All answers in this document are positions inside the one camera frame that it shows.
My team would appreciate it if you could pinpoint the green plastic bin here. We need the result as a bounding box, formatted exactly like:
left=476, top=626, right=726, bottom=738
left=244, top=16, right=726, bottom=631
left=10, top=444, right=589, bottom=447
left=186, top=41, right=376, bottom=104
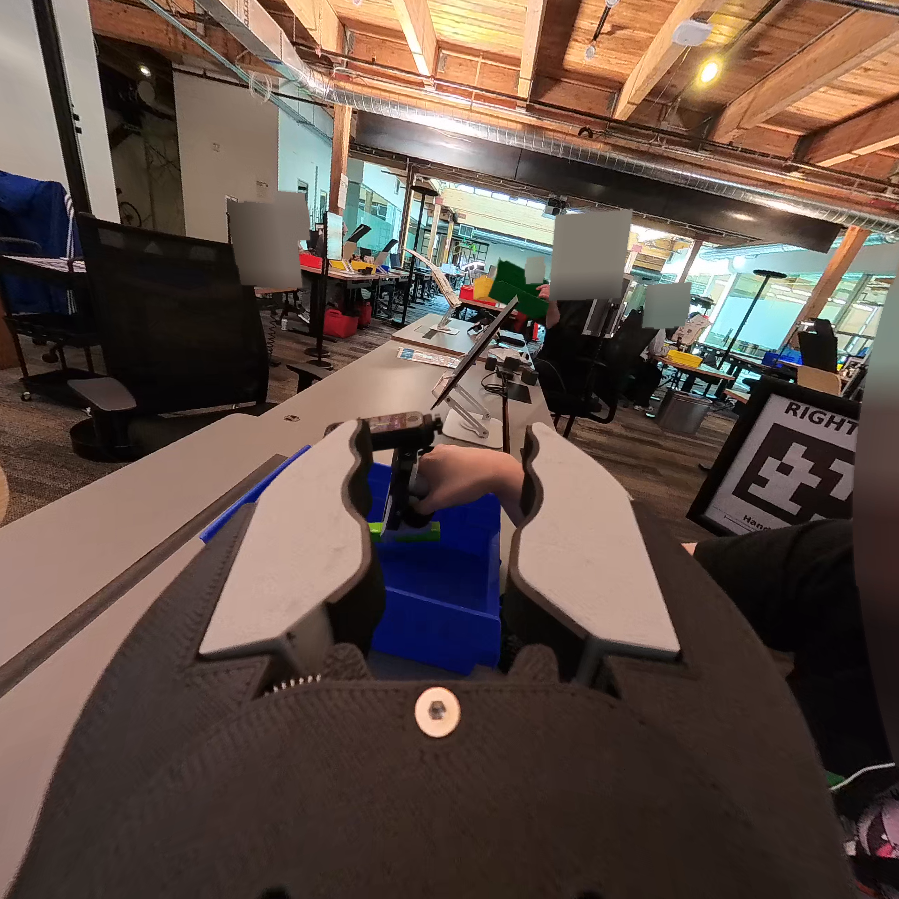
left=489, top=260, right=550, bottom=320

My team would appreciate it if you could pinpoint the tablet on white stand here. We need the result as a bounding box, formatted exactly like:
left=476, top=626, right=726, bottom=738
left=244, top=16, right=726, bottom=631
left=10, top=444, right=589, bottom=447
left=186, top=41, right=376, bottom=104
left=430, top=295, right=521, bottom=445

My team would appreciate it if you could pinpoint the person's right hand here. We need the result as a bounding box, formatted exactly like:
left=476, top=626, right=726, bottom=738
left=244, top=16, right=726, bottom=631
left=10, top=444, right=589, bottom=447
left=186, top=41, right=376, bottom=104
left=413, top=446, right=526, bottom=528

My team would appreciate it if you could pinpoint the printed black shirt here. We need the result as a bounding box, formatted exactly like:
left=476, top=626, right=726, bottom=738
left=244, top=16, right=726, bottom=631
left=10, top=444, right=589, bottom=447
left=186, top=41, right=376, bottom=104
left=832, top=769, right=899, bottom=893

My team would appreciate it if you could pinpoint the black mesh office chair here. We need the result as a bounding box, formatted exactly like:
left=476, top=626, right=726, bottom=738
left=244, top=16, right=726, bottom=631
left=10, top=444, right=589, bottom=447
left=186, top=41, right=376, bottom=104
left=68, top=213, right=278, bottom=462

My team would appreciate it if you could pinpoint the green flat block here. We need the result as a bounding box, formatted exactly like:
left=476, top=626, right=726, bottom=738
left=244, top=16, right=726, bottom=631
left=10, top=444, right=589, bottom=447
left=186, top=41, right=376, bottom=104
left=368, top=521, right=442, bottom=543

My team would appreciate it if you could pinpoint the curved pale panel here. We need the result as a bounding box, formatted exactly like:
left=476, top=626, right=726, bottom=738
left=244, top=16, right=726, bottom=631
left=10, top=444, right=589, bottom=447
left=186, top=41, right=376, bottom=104
left=404, top=248, right=462, bottom=310

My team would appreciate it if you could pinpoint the blue jacket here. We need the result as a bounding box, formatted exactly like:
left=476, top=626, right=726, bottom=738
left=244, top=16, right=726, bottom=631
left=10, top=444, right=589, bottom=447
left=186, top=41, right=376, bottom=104
left=0, top=170, right=81, bottom=317

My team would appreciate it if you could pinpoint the framed marker sign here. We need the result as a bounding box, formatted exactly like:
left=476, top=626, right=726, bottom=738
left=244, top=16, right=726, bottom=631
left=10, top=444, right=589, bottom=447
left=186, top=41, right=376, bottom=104
left=687, top=379, right=861, bottom=538

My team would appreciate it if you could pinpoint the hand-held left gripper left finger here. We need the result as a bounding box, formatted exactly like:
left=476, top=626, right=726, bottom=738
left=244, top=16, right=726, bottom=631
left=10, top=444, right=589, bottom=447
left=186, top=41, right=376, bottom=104
left=199, top=419, right=387, bottom=678

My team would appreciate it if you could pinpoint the black floor lamp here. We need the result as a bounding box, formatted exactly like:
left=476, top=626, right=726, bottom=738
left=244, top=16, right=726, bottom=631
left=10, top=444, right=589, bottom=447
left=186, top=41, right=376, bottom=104
left=31, top=0, right=94, bottom=215

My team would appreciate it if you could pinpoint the metal trash can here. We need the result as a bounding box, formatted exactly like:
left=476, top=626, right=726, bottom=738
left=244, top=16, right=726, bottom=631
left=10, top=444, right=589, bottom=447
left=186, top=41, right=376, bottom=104
left=656, top=388, right=712, bottom=436

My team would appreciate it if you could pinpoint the blue plastic bin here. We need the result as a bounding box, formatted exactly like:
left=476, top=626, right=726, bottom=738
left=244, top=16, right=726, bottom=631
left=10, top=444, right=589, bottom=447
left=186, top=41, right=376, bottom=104
left=200, top=446, right=504, bottom=677

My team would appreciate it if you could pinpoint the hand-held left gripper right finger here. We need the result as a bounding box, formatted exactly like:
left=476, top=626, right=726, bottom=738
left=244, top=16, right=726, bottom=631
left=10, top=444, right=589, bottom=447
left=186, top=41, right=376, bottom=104
left=507, top=423, right=681, bottom=685

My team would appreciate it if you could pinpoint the long silver spiral duct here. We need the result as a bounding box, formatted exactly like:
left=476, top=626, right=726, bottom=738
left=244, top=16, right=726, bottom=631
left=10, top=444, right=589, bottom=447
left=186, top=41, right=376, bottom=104
left=295, top=66, right=899, bottom=212

